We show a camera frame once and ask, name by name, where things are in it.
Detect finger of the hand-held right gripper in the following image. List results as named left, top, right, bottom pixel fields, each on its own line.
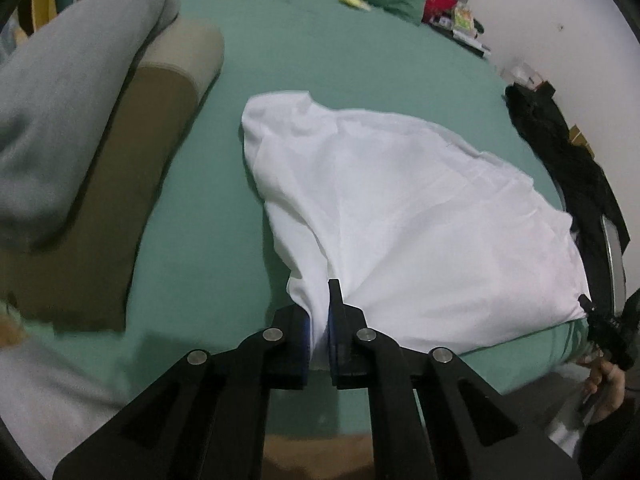
left=579, top=295, right=621, bottom=356

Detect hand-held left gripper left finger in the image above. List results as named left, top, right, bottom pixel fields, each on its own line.
left=52, top=306, right=312, bottom=480

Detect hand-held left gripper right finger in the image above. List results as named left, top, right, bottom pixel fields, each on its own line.
left=327, top=279, right=583, bottom=480

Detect white hooded jacket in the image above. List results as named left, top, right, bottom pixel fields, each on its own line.
left=241, top=90, right=592, bottom=368

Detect black clothes pile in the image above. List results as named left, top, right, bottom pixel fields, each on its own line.
left=504, top=82, right=632, bottom=311

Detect person's right hand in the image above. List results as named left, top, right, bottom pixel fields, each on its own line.
left=577, top=356, right=627, bottom=426

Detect tablet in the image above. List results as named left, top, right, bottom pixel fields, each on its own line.
left=599, top=215, right=629, bottom=312

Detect cardboard boxes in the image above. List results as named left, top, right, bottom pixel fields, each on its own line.
left=567, top=125, right=596, bottom=158

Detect olive folded blanket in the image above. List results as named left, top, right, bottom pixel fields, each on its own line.
left=0, top=20, right=226, bottom=334

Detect person's white clothing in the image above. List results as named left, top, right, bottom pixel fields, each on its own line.
left=0, top=350, right=131, bottom=480

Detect green bed sheet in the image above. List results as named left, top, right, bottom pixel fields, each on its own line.
left=0, top=0, right=592, bottom=438

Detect grey folded blanket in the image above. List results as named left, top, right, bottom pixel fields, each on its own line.
left=0, top=0, right=181, bottom=252

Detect small red pillow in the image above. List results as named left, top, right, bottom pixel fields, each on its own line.
left=422, top=0, right=458, bottom=27

